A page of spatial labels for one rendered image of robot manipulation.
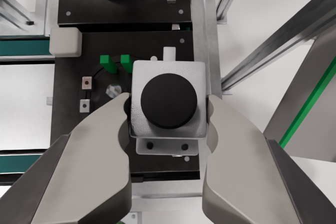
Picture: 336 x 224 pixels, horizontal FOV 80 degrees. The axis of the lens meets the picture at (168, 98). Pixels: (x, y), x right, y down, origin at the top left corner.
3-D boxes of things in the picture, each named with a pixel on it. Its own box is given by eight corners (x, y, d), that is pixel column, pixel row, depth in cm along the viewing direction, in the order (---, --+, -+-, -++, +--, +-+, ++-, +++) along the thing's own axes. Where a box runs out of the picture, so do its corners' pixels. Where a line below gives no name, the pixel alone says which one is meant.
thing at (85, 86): (95, 91, 32) (91, 89, 30) (85, 91, 32) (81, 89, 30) (95, 78, 32) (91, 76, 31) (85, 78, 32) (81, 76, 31)
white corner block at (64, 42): (85, 60, 37) (76, 52, 33) (60, 61, 37) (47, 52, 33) (86, 36, 37) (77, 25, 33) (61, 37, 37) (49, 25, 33)
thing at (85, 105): (93, 113, 31) (89, 112, 30) (83, 113, 31) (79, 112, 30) (93, 100, 32) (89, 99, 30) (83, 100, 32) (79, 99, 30)
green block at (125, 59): (134, 72, 32) (129, 62, 27) (127, 73, 32) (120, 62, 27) (134, 65, 33) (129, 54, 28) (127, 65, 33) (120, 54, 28)
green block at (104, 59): (117, 73, 32) (108, 63, 27) (109, 73, 32) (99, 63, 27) (117, 66, 33) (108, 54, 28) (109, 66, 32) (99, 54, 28)
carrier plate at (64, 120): (197, 168, 34) (200, 171, 32) (54, 173, 34) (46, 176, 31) (191, 35, 38) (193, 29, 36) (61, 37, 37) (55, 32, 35)
